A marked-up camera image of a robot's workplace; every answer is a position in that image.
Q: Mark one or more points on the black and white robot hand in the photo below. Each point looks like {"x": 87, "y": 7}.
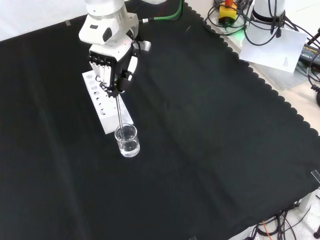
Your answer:
{"x": 117, "y": 53}

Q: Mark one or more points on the clear glass rod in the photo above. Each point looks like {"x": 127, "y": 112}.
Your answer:
{"x": 119, "y": 112}

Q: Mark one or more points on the white test tube rack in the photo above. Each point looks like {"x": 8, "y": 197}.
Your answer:
{"x": 110, "y": 120}

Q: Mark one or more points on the grey tape piece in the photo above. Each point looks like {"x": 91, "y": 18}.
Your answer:
{"x": 68, "y": 23}

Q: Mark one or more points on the small clear glass beaker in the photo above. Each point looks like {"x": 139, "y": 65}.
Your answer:
{"x": 127, "y": 146}

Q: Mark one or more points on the black bench cloth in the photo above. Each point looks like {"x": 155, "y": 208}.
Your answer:
{"x": 200, "y": 130}

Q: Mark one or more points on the yellow stop button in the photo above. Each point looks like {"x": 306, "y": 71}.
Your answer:
{"x": 227, "y": 13}

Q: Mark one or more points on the pale white board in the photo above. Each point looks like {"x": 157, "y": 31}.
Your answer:
{"x": 270, "y": 50}

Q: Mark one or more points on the black power adapter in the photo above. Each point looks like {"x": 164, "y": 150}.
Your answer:
{"x": 310, "y": 53}

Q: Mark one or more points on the black tripod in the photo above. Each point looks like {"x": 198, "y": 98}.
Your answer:
{"x": 317, "y": 95}

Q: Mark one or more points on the clear cloth clip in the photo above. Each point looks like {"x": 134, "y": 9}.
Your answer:
{"x": 316, "y": 176}

